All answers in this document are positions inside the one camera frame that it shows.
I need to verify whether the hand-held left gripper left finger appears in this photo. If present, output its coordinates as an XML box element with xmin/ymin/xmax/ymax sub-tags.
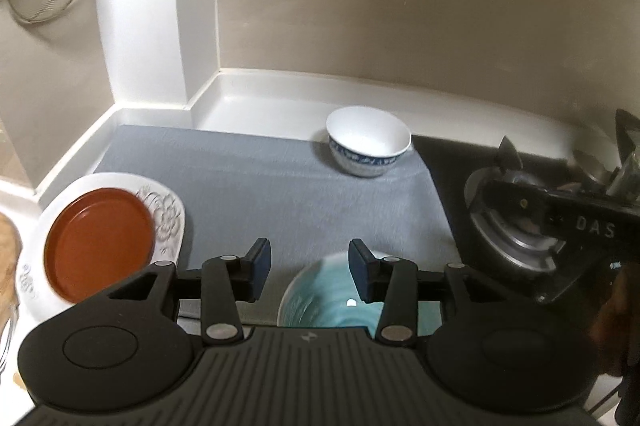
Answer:
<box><xmin>107</xmin><ymin>237</ymin><xmax>273</xmax><ymax>341</ymax></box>

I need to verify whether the wooden board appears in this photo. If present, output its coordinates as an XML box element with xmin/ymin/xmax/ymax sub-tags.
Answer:
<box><xmin>0</xmin><ymin>211</ymin><xmax>24</xmax><ymax>309</ymax></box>

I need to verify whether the grey mat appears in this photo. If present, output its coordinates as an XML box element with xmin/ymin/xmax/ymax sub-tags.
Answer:
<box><xmin>92</xmin><ymin>124</ymin><xmax>457</xmax><ymax>322</ymax></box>

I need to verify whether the person's right hand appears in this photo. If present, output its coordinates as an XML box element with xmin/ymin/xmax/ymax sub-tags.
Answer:
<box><xmin>589</xmin><ymin>263</ymin><xmax>640</xmax><ymax>379</ymax></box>

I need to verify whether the teal ribbed bowl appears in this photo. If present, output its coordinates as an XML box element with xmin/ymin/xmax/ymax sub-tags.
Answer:
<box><xmin>276</xmin><ymin>251</ymin><xmax>446</xmax><ymax>338</ymax></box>

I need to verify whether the white floral plate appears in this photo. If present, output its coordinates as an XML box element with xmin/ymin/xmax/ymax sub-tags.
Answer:
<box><xmin>15</xmin><ymin>172</ymin><xmax>187</xmax><ymax>322</ymax></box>

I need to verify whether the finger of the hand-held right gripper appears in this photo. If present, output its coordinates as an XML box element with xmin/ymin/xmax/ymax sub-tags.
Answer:
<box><xmin>481</xmin><ymin>178</ymin><xmax>550</xmax><ymax>229</ymax></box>

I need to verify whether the brown plate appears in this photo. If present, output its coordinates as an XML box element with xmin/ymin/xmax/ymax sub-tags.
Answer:
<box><xmin>44</xmin><ymin>188</ymin><xmax>156</xmax><ymax>304</ymax></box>

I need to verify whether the white bowl with blue pattern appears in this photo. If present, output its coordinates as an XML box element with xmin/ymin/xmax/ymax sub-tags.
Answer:
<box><xmin>326</xmin><ymin>106</ymin><xmax>412</xmax><ymax>178</ymax></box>

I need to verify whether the black gas stove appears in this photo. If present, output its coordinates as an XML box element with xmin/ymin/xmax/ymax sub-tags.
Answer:
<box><xmin>412</xmin><ymin>108</ymin><xmax>640</xmax><ymax>307</ymax></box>

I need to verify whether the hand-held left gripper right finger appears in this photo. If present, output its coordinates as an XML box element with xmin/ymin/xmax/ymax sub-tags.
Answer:
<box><xmin>348</xmin><ymin>238</ymin><xmax>505</xmax><ymax>341</ymax></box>

